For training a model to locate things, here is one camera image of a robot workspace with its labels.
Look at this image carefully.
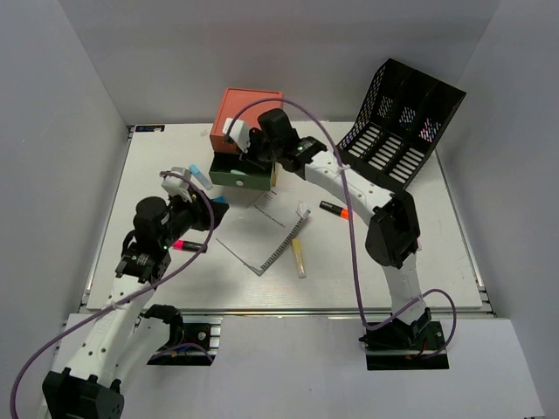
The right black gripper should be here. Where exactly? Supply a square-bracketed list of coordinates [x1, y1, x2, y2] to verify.
[238, 127, 284, 168]

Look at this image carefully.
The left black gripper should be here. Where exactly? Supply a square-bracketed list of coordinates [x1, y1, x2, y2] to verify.
[160, 188, 230, 248]

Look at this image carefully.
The green drawer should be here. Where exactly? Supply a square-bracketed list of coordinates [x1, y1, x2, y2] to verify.
[209, 153, 272, 191]

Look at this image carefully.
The pastel blue highlighter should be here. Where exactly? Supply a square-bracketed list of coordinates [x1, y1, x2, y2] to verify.
[189, 164, 213, 190]

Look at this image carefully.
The orange top drawer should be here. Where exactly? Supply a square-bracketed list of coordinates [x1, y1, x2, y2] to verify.
[210, 87, 284, 154]

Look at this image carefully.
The pastel yellow highlighter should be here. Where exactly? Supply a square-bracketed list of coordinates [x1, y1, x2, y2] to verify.
[291, 238, 307, 278]

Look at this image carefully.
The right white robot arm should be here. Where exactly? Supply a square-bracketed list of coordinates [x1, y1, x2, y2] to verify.
[225, 108, 431, 348]

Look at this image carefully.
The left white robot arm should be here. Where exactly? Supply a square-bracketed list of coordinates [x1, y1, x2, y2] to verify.
[42, 186, 229, 418]

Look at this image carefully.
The black pink highlighter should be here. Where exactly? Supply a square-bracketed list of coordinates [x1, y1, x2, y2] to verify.
[172, 240, 207, 253]

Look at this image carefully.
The white safety instructions booklet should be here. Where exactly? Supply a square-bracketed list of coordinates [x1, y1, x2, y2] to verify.
[217, 189, 311, 276]

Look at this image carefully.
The black label sticker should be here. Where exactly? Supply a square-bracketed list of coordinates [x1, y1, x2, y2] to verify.
[135, 125, 165, 133]

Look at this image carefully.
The black orange highlighter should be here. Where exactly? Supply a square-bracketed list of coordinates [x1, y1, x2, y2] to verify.
[319, 201, 349, 220]

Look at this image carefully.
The black file organizer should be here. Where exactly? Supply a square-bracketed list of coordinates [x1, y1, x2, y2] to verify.
[337, 58, 466, 192]

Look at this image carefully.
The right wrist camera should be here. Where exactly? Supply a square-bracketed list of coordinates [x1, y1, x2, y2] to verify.
[222, 118, 250, 154]

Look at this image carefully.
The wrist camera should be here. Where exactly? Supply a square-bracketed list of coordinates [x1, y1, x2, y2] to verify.
[160, 167, 192, 203]
[222, 118, 250, 154]

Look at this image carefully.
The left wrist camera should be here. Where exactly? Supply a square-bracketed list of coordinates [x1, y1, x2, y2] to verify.
[160, 167, 192, 203]

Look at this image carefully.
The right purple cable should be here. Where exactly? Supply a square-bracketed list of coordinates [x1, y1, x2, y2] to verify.
[226, 96, 458, 354]

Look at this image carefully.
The purple cable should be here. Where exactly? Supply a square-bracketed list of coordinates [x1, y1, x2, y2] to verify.
[9, 169, 216, 419]
[226, 96, 458, 354]

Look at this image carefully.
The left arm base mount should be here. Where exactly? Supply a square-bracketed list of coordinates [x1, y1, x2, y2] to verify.
[141, 305, 221, 367]

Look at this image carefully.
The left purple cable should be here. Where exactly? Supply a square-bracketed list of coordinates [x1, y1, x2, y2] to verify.
[9, 169, 216, 419]

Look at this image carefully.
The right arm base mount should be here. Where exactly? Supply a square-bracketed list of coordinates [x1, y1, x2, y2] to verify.
[359, 309, 450, 371]

